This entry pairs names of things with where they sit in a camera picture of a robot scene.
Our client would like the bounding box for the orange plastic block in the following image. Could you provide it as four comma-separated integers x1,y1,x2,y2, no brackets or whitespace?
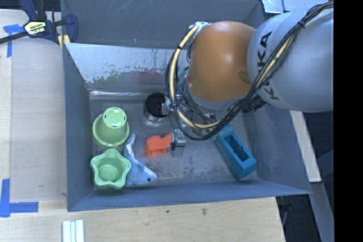
143,133,174,158

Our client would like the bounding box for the grey metal bin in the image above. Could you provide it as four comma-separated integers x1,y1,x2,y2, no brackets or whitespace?
58,0,314,213

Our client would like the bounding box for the blue toy shark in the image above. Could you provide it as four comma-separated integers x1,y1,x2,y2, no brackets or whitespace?
123,133,158,188

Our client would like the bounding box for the blue rectangular foam box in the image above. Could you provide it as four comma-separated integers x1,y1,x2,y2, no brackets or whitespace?
213,123,258,181

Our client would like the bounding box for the green round cup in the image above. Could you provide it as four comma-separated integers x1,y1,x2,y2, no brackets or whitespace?
91,106,131,149

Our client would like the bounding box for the green star-shaped cup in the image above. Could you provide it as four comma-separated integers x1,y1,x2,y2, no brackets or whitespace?
89,148,133,190

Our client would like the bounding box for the pale wood board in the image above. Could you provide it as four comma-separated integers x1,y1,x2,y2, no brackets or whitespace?
10,40,69,203

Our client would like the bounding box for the black cylinder on white bracket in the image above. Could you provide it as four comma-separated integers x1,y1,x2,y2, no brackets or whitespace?
143,92,172,118

